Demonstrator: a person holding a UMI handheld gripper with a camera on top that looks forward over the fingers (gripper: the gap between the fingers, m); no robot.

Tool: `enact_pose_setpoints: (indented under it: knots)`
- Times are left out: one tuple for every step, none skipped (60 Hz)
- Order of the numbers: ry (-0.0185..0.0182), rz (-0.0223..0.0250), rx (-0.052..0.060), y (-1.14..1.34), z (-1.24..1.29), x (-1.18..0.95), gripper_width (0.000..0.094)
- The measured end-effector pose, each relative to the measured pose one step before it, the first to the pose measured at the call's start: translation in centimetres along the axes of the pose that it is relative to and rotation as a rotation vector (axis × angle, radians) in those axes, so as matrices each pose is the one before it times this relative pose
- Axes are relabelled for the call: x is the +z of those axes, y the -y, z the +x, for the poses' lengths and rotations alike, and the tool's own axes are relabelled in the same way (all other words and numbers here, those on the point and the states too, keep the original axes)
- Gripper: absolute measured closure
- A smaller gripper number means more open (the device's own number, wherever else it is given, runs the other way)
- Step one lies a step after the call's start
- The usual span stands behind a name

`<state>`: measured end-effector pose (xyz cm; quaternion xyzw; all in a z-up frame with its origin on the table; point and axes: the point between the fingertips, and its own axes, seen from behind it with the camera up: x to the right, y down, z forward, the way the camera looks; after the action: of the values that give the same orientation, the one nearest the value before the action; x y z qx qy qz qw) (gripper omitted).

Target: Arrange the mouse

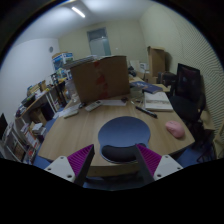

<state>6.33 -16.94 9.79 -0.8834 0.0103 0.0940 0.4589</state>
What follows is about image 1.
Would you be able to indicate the blue book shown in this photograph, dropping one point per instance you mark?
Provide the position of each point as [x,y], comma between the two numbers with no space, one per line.
[146,87]

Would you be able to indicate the large brown cardboard box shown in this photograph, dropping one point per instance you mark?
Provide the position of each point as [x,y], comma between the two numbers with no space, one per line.
[101,79]

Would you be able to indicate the pink computer mouse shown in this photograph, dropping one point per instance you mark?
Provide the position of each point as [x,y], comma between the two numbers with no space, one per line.
[175,128]

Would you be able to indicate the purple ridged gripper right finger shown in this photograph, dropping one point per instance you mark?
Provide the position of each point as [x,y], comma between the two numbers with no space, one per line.
[148,162]

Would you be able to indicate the blue round mouse pad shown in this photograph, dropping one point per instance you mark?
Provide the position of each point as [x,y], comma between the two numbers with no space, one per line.
[119,136]

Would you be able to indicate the wooden shelf unit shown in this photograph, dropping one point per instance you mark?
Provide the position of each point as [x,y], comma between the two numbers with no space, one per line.
[20,142]

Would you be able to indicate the black pen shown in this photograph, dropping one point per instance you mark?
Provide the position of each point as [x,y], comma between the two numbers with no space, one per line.
[146,111]

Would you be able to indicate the ceiling fluorescent light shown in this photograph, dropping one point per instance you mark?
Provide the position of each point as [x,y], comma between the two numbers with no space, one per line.
[76,10]

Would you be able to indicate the blue white product box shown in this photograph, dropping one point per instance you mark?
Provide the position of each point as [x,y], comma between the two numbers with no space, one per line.
[61,59]

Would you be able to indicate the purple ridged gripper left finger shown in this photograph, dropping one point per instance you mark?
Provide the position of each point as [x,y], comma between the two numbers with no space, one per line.
[80,162]

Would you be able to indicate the white remote control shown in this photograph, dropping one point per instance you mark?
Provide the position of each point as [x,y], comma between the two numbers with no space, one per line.
[93,106]

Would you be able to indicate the black office chair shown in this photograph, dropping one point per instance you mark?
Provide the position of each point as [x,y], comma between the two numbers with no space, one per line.
[187,98]

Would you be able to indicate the tall cardboard box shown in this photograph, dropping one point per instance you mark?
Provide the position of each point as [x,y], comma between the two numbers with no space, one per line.
[156,58]

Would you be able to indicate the open white book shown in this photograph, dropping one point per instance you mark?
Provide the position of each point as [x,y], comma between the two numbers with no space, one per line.
[157,102]

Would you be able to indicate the grey door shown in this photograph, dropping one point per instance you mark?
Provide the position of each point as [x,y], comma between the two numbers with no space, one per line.
[98,42]

